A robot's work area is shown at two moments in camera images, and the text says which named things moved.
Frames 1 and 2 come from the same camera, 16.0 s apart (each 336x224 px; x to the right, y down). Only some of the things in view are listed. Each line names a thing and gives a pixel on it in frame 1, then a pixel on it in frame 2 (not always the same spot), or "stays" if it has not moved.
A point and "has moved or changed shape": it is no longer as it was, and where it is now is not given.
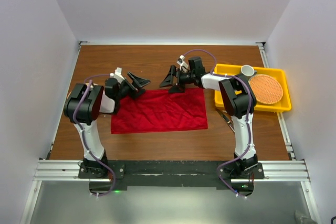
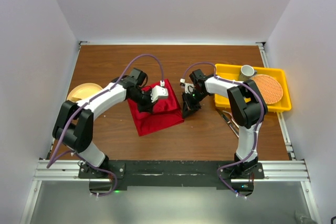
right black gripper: [169, 81] to [188, 107]
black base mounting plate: [105, 176] stays
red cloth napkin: [158, 110] has moved or changed shape
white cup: [247, 70] stays
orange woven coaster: [266, 89] stays
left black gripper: [134, 92] to [148, 107]
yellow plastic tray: [283, 104] stays
